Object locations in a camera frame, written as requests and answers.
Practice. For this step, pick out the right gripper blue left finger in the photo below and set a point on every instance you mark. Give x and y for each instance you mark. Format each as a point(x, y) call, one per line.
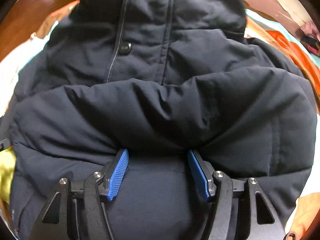
point(113, 175)

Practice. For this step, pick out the colourful striped duvet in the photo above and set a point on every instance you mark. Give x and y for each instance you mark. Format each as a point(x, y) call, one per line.
point(295, 55)

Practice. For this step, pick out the dark navy padded jacket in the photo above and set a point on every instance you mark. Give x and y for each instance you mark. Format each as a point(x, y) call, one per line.
point(160, 109)

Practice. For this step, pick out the dark clothes pile by wall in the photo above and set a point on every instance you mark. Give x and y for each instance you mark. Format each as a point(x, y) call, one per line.
point(309, 37)

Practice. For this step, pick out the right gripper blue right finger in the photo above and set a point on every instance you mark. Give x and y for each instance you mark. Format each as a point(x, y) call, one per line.
point(202, 173)

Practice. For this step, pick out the brown wooden headboard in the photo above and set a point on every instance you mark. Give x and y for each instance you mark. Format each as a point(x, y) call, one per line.
point(24, 18)

